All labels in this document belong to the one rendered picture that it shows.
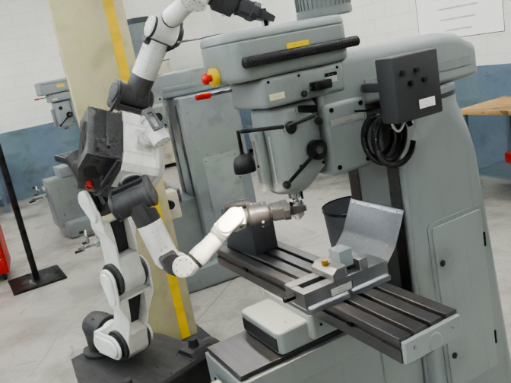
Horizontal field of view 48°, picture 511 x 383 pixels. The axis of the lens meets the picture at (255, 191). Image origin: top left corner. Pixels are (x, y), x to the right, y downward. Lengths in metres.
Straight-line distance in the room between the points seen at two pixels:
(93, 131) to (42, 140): 8.83
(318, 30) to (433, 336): 1.03
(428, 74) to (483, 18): 4.84
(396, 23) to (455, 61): 5.25
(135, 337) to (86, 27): 1.84
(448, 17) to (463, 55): 4.62
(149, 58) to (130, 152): 0.36
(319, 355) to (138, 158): 0.95
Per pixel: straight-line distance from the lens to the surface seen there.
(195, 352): 2.61
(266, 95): 1.88
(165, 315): 3.92
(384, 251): 2.26
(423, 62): 1.95
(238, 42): 1.84
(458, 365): 2.57
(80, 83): 3.55
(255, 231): 2.41
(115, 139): 2.06
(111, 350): 2.67
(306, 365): 2.13
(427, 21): 7.30
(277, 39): 1.90
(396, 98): 1.87
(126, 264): 2.42
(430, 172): 2.26
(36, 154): 10.87
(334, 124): 2.03
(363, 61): 2.13
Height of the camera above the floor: 1.83
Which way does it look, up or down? 14 degrees down
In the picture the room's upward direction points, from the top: 11 degrees counter-clockwise
